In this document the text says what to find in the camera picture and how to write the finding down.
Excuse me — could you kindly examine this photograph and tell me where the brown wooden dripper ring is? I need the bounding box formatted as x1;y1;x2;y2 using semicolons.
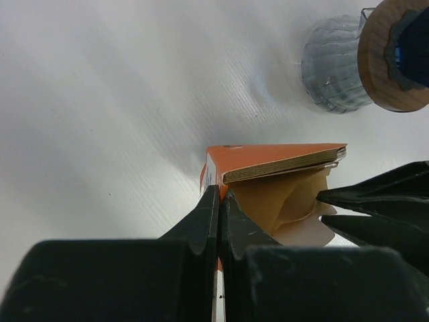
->
357;0;429;113

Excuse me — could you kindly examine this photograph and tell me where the orange coffee filter box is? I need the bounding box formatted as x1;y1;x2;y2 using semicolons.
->
200;143;349;322

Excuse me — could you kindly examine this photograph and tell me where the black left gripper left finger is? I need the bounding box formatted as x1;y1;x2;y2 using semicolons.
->
1;186;220;321

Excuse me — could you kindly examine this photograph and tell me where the single brown paper filter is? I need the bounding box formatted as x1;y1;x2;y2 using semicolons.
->
270;168;336;235

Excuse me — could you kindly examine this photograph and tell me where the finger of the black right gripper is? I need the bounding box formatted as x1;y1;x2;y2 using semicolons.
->
317;161;428;217
321;215;428;268

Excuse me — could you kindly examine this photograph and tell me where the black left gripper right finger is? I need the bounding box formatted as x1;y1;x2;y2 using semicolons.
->
220;193;428;321

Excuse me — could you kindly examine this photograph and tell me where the blue plastic coffee dripper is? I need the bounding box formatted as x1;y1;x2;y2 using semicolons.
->
395;5;428;88

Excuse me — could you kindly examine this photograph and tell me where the grey glass coffee server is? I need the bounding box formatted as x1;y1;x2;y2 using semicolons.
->
301;7;374;114

